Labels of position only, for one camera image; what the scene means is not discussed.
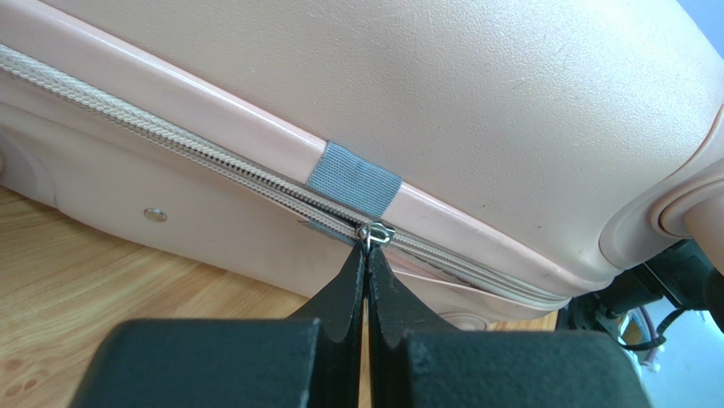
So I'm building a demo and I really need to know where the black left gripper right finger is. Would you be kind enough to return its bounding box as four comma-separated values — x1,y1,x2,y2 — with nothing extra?
367,248,651,407

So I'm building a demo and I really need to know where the pink suitcase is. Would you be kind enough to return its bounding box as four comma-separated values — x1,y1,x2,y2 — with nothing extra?
1,1,723,329

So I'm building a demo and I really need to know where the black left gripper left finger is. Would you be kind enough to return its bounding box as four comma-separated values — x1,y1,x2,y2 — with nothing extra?
71,245,365,407

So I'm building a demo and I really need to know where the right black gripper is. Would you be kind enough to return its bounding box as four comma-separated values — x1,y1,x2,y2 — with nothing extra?
557,240,723,354

